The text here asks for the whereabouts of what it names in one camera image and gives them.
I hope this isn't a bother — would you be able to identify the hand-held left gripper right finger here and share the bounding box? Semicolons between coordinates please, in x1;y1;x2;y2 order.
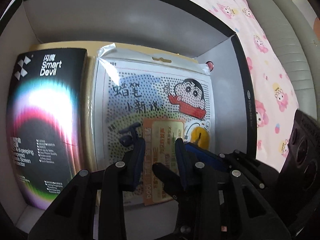
174;138;292;240

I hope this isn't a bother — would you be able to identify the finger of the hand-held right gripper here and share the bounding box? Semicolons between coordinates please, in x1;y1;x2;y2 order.
185;142;280;190
152;163;185;202

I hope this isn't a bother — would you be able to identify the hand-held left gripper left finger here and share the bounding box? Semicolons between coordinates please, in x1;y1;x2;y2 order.
27;138;146;240

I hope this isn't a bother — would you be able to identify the orange card packet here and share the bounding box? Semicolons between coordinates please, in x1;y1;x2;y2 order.
142;117;187;207

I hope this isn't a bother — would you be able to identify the black screen protector box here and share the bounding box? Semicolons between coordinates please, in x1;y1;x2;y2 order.
6;47;89;210

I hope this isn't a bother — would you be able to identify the white cardboard box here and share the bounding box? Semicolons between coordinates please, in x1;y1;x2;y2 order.
0;0;257;240

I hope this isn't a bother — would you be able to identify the kraft cardboard sheet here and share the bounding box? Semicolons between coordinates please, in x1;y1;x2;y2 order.
29;40;200;170

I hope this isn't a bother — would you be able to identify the cartoon print plastic packet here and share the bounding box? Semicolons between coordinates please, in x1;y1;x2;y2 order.
92;42;215;208

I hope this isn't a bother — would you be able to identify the pink printed blanket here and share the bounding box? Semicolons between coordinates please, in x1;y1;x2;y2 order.
155;0;300;170

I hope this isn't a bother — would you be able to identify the grey padded headboard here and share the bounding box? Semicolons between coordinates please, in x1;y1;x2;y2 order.
232;0;320;120

